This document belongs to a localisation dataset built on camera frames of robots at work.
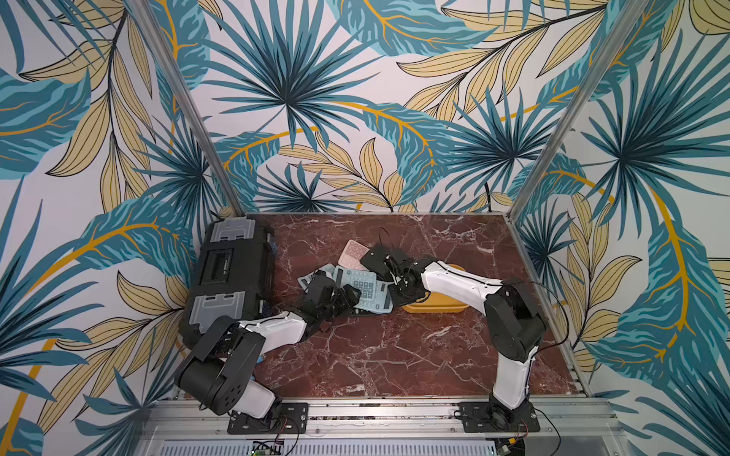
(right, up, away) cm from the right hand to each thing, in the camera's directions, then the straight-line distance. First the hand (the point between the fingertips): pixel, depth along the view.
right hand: (399, 298), depth 93 cm
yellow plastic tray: (+9, +1, -13) cm, 17 cm away
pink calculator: (-16, +13, +8) cm, 22 cm away
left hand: (-14, 0, -3) cm, 15 cm away
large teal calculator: (-8, +1, -2) cm, 8 cm away
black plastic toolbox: (-49, +9, -12) cm, 51 cm away
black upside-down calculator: (-6, +13, -15) cm, 21 cm away
